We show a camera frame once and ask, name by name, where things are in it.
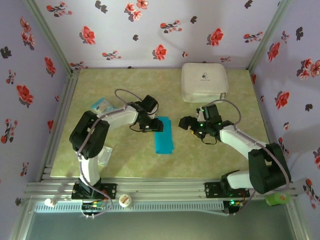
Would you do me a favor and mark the teal cloth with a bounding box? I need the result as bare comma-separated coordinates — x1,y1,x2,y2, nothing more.
154,116,175,155

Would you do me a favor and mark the white zippered pouch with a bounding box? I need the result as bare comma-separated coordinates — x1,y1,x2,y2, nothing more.
180,62,230,104

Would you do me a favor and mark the light blue snack packet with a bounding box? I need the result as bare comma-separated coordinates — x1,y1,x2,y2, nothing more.
90,97,118,116

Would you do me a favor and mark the clear plastic box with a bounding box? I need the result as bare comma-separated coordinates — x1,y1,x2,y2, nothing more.
97,146,113,167

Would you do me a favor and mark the white round cap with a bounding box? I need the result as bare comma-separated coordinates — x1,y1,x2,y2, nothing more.
118,194,133,208

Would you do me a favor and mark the green plastic bottle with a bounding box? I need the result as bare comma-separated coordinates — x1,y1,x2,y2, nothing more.
264,191,292,207

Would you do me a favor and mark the thin black cable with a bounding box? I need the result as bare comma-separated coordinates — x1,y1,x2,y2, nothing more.
128,123,146,134
201,134,218,146

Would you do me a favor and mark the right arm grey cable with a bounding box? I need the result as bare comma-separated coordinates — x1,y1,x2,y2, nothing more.
203,99,292,214

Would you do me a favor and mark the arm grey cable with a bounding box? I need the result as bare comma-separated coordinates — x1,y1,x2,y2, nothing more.
76,88,141,218
203,99,292,214

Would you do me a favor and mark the left arm grey cable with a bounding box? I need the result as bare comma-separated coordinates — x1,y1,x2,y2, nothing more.
76,88,141,218

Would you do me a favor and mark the long aluminium frame rail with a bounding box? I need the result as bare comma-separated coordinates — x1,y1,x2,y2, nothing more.
24,177,300,200

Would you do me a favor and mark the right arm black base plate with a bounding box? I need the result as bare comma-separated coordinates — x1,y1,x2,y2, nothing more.
204,181,251,198

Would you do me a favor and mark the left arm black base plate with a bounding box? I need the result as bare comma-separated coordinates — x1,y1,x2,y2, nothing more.
71,183,118,200

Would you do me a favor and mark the grey slotted cable duct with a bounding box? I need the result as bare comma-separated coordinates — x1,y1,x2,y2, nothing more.
33,201,225,214

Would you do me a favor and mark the aluminium side rail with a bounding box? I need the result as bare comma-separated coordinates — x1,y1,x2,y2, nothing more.
36,68,81,182

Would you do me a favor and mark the aluminium corner post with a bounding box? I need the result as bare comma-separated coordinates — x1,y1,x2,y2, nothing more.
246,0,293,71
23,0,76,73

